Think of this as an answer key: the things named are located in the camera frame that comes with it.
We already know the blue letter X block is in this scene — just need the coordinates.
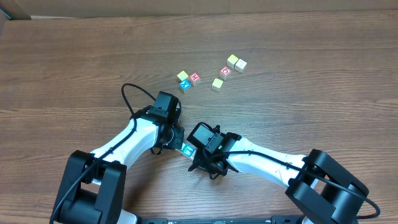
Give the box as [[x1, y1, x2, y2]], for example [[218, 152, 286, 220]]
[[179, 79, 192, 93]]

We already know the yellow left wooden block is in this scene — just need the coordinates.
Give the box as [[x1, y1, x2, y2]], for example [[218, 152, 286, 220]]
[[177, 70, 189, 82]]

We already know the plain white wooden block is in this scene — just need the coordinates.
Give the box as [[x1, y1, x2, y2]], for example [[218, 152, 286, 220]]
[[234, 58, 247, 73]]

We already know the blue letter wooden block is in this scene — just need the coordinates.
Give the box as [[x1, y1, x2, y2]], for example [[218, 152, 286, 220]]
[[182, 144, 196, 160]]

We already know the red circle wooden block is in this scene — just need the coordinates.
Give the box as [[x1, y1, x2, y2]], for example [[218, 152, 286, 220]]
[[220, 66, 231, 80]]

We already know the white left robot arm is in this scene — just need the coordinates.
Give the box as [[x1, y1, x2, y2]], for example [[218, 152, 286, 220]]
[[50, 106, 184, 224]]

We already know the yellow wooden block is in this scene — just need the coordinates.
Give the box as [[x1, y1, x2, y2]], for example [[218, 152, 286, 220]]
[[211, 78, 224, 91], [177, 70, 189, 82], [226, 54, 239, 68]]

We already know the green letter wooden block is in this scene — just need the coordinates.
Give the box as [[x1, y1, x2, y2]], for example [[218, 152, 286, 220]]
[[180, 143, 186, 152]]

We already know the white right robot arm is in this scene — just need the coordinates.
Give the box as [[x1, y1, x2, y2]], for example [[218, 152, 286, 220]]
[[187, 130, 381, 223]]

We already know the yellow top wooden block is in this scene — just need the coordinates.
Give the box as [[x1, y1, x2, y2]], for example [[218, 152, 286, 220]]
[[226, 54, 239, 68]]

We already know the red letter M block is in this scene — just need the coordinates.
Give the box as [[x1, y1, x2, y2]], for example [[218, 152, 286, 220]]
[[188, 72, 201, 86]]

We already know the black aluminium rail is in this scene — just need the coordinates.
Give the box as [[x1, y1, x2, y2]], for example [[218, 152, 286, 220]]
[[133, 215, 303, 224]]

